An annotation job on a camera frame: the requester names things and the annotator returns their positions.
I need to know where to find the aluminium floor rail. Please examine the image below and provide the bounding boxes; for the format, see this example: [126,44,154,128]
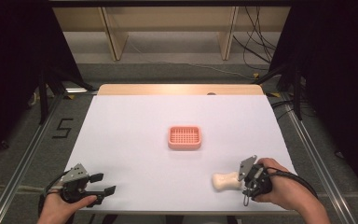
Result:
[0,88,99,224]
[280,92,358,224]

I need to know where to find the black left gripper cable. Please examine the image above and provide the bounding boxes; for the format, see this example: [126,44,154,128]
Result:
[37,170,72,217]

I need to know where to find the white bone-shaped soap bar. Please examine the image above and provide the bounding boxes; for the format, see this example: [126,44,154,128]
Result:
[211,171,243,192]

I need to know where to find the person's left hand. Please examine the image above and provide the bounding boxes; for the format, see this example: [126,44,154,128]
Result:
[36,189,98,224]

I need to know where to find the white table cover sheet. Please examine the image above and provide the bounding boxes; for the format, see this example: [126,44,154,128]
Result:
[64,94,298,215]

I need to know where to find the wooden shelf unit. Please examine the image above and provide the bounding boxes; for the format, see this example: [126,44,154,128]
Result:
[51,6,292,63]

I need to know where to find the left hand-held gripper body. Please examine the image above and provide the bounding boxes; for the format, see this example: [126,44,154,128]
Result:
[60,162,105,206]

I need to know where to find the person's right hand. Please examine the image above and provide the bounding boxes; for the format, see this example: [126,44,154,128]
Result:
[252,157,317,213]

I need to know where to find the black floor cables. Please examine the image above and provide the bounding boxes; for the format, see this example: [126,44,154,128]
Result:
[232,6,278,72]

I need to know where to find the pink soap dish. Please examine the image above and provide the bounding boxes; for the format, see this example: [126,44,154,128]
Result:
[167,125,202,151]

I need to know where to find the wooden table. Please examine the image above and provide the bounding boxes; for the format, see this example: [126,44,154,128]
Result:
[96,83,265,97]

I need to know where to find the black tripod stand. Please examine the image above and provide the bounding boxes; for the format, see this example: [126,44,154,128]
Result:
[36,63,95,126]
[254,61,306,121]

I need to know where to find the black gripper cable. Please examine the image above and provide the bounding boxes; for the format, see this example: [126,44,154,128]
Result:
[37,170,72,217]
[265,167,320,200]

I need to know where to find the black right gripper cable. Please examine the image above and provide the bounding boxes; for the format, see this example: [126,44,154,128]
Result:
[265,167,320,200]

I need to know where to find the black curtain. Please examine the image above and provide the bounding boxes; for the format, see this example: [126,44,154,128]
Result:
[268,0,358,204]
[0,0,84,167]

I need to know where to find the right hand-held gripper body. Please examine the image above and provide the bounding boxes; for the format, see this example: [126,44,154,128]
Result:
[238,154,274,207]

